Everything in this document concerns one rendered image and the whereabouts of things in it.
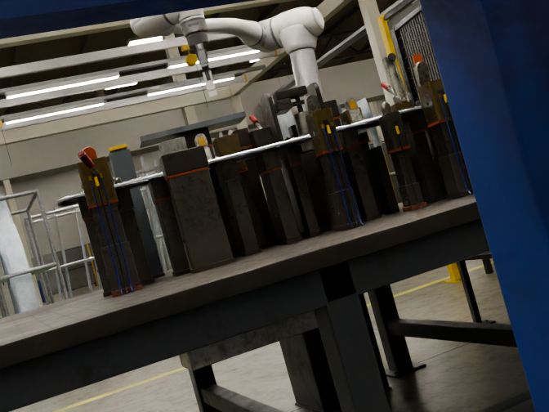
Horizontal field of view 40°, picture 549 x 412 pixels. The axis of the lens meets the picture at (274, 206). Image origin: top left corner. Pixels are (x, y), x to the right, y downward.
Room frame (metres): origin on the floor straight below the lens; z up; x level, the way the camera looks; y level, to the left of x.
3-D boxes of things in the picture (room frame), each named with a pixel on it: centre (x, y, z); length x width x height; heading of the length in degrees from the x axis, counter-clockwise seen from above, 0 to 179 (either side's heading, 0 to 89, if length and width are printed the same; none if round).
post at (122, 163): (2.53, 0.46, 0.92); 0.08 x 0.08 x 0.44; 13
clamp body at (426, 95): (2.19, -0.54, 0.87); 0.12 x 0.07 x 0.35; 13
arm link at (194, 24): (2.62, 0.10, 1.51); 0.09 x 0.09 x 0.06
